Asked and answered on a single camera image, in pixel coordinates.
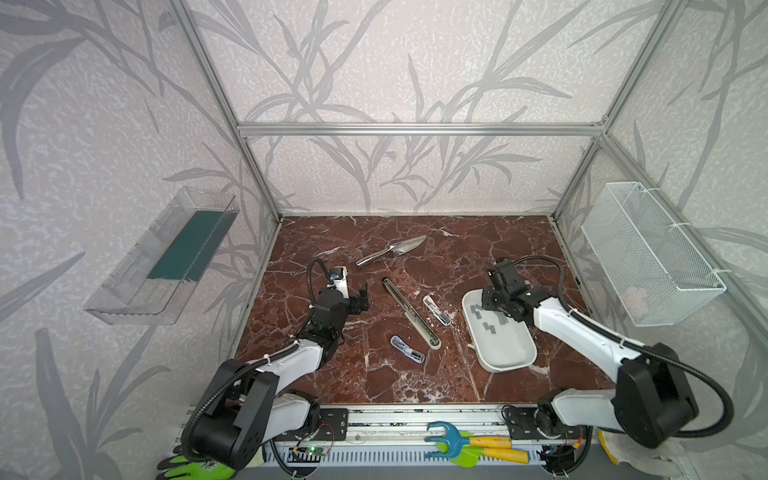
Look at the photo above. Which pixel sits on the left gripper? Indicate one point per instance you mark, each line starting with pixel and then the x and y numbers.
pixel 351 302

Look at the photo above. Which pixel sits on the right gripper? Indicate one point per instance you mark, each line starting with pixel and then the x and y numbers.
pixel 500 294

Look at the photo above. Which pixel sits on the white mini stapler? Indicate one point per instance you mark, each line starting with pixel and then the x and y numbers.
pixel 436 311

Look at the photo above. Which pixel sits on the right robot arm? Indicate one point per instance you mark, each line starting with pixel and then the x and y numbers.
pixel 651 400

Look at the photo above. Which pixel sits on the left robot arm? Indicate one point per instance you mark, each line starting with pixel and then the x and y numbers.
pixel 245 404

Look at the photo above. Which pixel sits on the grey staple strip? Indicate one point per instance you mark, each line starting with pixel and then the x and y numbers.
pixel 491 329
pixel 477 312

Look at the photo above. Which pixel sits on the white oval tray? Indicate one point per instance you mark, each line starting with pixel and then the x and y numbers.
pixel 511 348

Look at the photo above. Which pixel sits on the silver metal trowel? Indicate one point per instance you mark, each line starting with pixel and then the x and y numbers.
pixel 396 249

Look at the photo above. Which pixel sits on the pink object in basket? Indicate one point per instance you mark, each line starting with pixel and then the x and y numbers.
pixel 635 301

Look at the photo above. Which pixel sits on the green circuit board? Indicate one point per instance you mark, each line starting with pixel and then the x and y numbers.
pixel 309 453

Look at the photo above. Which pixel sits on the teal garden hand rake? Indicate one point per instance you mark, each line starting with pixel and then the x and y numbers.
pixel 455 442

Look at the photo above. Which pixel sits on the green garden hand shovel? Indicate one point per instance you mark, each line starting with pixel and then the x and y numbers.
pixel 470 456

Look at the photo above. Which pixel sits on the green work glove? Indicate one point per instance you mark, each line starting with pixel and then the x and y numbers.
pixel 179 467

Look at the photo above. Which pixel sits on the white cloth glove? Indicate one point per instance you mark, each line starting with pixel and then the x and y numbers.
pixel 661 461

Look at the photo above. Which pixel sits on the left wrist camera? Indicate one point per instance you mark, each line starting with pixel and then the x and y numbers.
pixel 338 280

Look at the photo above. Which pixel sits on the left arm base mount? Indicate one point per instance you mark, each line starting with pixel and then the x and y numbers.
pixel 328 424

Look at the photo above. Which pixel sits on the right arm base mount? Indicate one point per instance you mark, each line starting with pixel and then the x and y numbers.
pixel 536 423

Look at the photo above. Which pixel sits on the white wire mesh basket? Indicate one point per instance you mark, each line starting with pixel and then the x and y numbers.
pixel 639 244

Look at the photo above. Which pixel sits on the clear plastic wall shelf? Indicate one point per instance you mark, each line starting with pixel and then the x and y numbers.
pixel 156 279

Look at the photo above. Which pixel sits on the aluminium frame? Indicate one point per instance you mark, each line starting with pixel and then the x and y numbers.
pixel 691 116

